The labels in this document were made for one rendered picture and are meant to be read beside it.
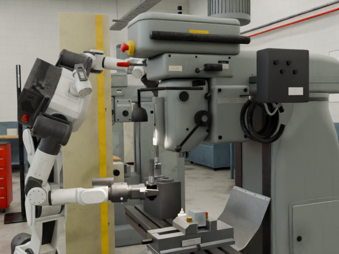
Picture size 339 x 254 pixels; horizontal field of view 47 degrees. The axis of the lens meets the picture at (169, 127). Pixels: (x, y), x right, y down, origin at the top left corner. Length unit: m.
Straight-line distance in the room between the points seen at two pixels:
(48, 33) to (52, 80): 9.00
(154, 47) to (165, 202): 0.84
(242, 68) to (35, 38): 9.26
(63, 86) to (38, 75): 0.12
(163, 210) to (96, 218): 1.54
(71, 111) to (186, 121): 0.51
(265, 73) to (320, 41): 5.78
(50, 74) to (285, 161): 1.13
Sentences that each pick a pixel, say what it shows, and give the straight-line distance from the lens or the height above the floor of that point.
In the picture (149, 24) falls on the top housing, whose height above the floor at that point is 1.84.
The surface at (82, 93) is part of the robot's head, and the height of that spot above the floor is 1.57.
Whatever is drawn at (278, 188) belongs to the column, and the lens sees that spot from 1.85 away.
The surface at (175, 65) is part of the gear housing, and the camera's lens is 1.63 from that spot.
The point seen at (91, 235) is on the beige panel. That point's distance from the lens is 3.56.
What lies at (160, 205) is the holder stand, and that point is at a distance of 2.05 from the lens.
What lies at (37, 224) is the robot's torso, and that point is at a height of 0.92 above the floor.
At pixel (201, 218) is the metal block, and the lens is 1.67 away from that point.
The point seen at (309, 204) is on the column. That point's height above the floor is 1.05.
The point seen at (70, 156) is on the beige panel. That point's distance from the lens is 3.39.
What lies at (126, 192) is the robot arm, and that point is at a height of 1.14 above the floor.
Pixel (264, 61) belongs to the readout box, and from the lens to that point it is 1.57.
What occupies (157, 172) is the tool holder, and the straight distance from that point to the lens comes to 2.16.
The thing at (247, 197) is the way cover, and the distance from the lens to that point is 1.99.
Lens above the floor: 1.51
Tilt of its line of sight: 3 degrees down
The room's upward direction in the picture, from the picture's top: 1 degrees counter-clockwise
